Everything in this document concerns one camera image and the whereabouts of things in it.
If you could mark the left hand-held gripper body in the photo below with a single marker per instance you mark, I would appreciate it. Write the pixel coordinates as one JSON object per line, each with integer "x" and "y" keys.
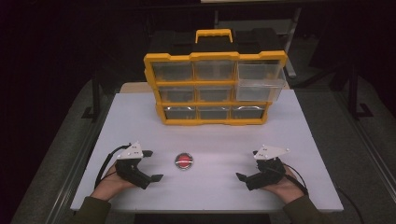
{"x": 130, "y": 169}

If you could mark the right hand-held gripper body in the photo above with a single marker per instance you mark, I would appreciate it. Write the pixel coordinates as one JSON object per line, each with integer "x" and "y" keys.
{"x": 267, "y": 174}

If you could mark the person's right hand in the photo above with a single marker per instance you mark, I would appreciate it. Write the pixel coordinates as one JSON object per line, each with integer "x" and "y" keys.
{"x": 285, "y": 188}

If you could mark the person's left hand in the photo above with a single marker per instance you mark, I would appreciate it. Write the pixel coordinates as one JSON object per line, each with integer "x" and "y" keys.
{"x": 110, "y": 185}

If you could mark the red round tin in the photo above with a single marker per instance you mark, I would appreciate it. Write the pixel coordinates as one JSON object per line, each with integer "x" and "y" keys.
{"x": 184, "y": 160}

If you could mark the clear plastic drawer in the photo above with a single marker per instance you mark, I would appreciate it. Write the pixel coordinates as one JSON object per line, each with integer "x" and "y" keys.
{"x": 260, "y": 90}

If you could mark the grid of clear drawers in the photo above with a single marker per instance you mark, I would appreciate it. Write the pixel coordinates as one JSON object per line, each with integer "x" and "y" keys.
{"x": 177, "y": 93}

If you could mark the black metal stand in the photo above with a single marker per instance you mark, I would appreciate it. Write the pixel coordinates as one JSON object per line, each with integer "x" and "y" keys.
{"x": 96, "y": 102}
{"x": 355, "y": 93}

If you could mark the yellow black drawer organizer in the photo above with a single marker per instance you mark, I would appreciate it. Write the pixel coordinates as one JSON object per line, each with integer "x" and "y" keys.
{"x": 214, "y": 43}

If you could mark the grey metal rail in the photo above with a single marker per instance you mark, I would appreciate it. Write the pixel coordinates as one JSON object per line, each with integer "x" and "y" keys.
{"x": 71, "y": 174}
{"x": 370, "y": 146}

